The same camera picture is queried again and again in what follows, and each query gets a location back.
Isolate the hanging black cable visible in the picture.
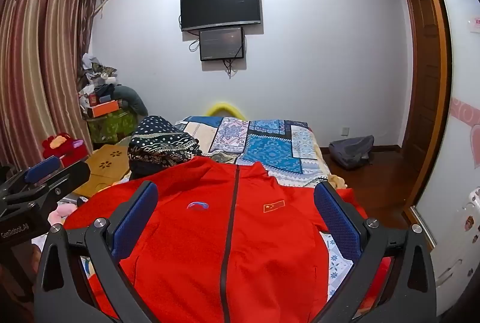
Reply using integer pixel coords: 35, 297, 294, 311
222, 58, 239, 78

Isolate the brown wooden door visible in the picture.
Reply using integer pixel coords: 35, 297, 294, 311
403, 0, 451, 207

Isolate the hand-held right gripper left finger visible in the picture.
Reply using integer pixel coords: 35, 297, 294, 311
34, 181, 169, 323

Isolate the pile of household clutter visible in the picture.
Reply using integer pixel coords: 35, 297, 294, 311
77, 53, 121, 106

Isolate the orange box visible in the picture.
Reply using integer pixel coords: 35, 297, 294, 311
90, 101, 122, 118

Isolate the pink soft cloth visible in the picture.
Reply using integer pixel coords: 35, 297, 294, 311
49, 203, 81, 224

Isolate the green cloth-covered cabinet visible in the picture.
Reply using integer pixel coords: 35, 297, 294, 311
87, 109, 141, 144

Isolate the small black wall monitor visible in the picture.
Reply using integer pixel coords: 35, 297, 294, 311
199, 27, 245, 62

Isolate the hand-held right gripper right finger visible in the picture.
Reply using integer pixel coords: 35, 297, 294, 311
313, 181, 437, 323

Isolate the blue patchwork bedsheet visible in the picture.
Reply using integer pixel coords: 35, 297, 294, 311
32, 116, 361, 309

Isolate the grey backpack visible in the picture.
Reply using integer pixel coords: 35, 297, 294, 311
329, 136, 375, 170

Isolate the red plush toy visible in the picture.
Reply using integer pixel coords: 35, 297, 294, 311
42, 132, 85, 168

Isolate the striped brown curtain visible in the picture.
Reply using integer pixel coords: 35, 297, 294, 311
0, 0, 102, 174

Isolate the yellow foam ring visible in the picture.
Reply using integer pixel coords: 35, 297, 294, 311
207, 103, 246, 119

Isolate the beige fleece blanket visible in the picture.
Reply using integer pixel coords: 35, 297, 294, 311
326, 173, 347, 190

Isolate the white sticker-covered cabinet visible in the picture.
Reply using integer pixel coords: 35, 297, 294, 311
431, 186, 480, 316

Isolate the black wall television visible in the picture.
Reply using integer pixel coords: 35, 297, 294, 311
180, 0, 262, 32

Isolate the navy patterned folded garment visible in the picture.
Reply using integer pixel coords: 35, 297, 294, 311
127, 115, 203, 164

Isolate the white sliding wardrobe door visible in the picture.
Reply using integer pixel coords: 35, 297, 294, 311
410, 0, 480, 245

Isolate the red zip jacket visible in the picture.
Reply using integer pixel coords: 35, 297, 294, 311
64, 156, 394, 323

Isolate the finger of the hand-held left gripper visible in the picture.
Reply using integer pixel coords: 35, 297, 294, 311
22, 155, 64, 186
32, 161, 91, 204

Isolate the small wooden bed table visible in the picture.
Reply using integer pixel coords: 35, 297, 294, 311
73, 144, 132, 198

